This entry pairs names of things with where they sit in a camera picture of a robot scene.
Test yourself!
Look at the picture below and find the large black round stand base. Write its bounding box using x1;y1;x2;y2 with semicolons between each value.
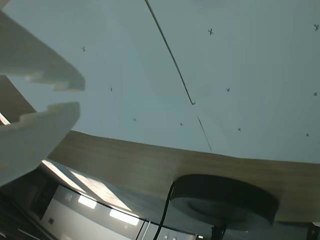
169;174;280;228

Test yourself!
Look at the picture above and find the black cable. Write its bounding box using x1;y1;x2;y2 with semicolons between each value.
154;181;177;240

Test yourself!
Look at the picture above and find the white paper sheet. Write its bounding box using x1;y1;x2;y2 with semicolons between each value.
0;0;213;153
144;0;320;165

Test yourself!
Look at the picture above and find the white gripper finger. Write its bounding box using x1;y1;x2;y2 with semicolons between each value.
0;11;86;92
0;100;81;188

